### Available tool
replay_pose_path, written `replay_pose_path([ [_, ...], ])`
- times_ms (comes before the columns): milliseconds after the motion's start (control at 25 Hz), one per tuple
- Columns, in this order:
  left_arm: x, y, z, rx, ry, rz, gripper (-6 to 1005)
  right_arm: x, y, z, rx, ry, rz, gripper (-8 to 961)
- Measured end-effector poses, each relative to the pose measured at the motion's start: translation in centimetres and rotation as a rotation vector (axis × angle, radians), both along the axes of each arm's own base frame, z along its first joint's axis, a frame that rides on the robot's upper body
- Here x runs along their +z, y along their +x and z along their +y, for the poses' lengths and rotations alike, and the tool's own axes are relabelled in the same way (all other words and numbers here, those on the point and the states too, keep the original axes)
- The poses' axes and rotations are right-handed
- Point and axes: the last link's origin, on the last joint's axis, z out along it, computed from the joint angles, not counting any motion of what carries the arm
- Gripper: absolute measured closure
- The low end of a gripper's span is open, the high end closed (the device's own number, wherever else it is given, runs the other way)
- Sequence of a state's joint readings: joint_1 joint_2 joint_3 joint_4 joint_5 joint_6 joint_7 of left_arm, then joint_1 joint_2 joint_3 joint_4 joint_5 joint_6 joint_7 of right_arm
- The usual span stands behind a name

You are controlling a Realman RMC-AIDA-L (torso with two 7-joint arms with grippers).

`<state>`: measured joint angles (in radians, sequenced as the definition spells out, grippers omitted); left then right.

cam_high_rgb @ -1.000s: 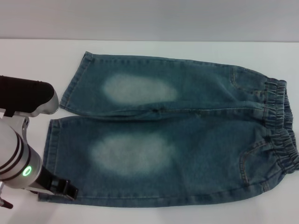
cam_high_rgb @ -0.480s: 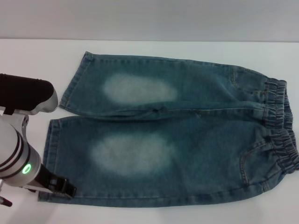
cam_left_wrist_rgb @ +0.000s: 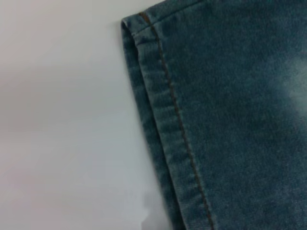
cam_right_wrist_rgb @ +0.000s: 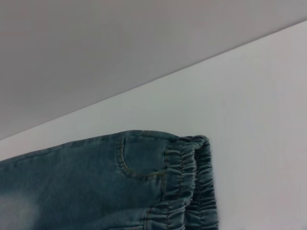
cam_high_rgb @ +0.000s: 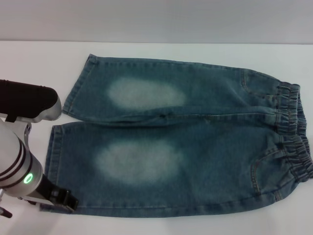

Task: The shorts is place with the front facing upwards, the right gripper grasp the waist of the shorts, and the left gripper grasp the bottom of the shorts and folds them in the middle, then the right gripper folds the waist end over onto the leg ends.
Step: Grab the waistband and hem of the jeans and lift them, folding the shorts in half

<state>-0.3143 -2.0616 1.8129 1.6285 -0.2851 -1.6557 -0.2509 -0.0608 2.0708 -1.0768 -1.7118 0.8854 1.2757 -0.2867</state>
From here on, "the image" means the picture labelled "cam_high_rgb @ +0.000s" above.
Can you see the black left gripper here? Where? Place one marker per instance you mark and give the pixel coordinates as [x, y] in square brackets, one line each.
[47, 189]

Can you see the blue denim shorts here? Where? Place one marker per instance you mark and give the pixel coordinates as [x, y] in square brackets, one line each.
[195, 98]

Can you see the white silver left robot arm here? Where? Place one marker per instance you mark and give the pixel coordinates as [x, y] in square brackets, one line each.
[14, 159]

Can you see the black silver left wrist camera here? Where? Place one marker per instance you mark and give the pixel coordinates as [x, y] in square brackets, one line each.
[27, 98]

